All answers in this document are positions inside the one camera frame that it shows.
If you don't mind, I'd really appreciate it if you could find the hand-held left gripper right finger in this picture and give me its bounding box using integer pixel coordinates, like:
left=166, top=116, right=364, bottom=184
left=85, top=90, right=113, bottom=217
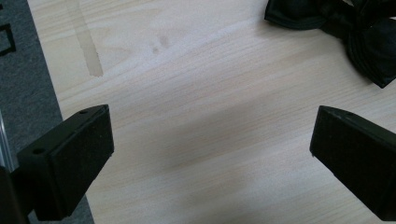
left=309, top=105, right=396, bottom=222

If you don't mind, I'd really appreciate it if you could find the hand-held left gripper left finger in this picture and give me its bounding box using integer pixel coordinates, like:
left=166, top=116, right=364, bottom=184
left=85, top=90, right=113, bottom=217
left=16, top=104, right=115, bottom=222

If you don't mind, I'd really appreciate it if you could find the metal table leg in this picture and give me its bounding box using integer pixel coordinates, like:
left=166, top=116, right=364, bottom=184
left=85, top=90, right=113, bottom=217
left=0, top=111, right=17, bottom=174

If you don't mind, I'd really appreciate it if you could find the black cloth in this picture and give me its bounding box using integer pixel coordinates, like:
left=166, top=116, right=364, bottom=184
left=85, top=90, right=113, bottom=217
left=263, top=0, right=396, bottom=90

